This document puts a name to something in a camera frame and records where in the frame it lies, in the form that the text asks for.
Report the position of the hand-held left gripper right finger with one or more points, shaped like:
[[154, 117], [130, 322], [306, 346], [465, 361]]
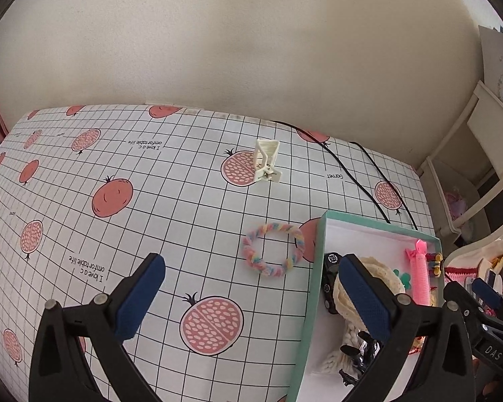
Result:
[[362, 297]]

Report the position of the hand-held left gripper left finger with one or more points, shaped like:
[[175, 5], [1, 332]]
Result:
[[140, 297]]

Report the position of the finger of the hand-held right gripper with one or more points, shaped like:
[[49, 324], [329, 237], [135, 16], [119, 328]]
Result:
[[471, 310], [490, 299]]

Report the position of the cream knitted headband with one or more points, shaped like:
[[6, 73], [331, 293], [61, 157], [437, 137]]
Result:
[[385, 272]]

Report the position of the colourful striped hair clip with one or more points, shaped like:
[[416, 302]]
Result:
[[435, 264]]

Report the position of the black hair claw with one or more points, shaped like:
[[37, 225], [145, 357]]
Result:
[[356, 356]]

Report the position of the pink hair roller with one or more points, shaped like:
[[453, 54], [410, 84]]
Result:
[[421, 276]]

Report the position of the teal cardboard box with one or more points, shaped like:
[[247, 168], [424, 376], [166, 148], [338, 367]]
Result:
[[360, 234]]

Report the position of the yellow snack packet red edges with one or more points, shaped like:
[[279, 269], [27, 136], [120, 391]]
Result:
[[415, 344]]

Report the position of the pink striped crochet blanket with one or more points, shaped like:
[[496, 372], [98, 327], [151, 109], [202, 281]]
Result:
[[465, 273]]

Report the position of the teal hair clip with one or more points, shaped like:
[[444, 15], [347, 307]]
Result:
[[402, 279]]

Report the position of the white plastic chair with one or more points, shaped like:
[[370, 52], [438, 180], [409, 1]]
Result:
[[482, 243]]

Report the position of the pastel rainbow scrunchie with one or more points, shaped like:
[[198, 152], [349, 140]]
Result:
[[251, 255]]

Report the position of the pomegranate print tablecloth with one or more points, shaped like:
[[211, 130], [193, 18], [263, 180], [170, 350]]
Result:
[[130, 155]]

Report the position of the white plastic clip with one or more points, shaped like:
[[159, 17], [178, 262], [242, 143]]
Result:
[[265, 161]]

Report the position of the white shelf unit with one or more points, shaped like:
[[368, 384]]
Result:
[[482, 104]]

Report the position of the white printed board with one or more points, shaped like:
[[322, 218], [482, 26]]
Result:
[[499, 63]]

